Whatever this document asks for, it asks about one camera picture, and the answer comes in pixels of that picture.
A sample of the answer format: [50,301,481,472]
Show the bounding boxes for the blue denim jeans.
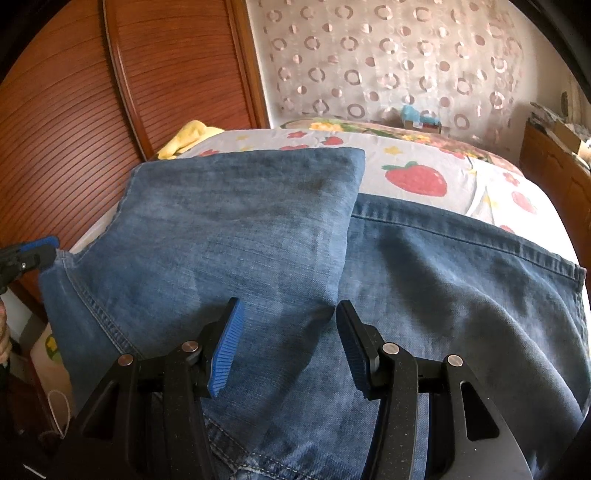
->
[39,148,590,479]

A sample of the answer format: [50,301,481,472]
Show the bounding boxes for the person's left hand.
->
[0,300,12,365]

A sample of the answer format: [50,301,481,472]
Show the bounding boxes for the wooden slatted wardrobe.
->
[1,1,269,248]

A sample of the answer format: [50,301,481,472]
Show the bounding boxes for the yellow plush toy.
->
[156,120,224,160]

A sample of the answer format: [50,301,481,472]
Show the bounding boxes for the white strawberry print sheet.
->
[68,127,591,324]

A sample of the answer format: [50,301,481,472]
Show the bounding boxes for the wooden side cabinet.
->
[519,119,591,259]

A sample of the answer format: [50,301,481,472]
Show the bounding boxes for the floral pink blanket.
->
[280,118,523,176]

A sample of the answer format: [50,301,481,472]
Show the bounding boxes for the cardboard box with blue item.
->
[401,105,442,134]

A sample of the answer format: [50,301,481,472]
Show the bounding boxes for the cardboard box on cabinet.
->
[553,120,588,156]

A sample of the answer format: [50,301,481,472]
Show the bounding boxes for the circle patterned sheer curtain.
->
[247,0,523,152]

